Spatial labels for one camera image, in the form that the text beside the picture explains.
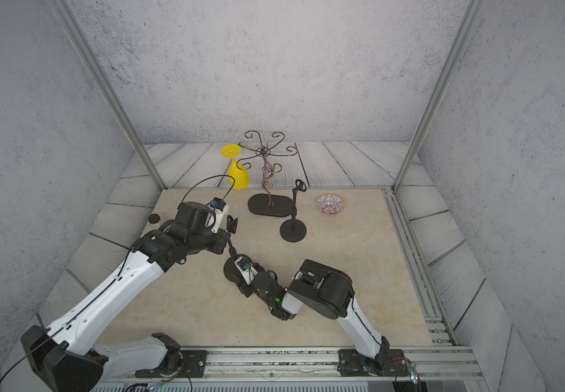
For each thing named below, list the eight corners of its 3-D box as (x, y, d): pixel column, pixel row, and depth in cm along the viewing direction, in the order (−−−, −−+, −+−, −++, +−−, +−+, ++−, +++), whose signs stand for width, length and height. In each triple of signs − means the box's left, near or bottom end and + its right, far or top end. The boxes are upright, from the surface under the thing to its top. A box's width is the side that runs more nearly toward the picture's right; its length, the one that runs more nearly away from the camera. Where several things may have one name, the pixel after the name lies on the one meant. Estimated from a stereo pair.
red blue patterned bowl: (317, 216, 112) (318, 209, 109) (316, 201, 118) (316, 194, 114) (343, 215, 112) (344, 209, 109) (340, 201, 118) (342, 194, 114)
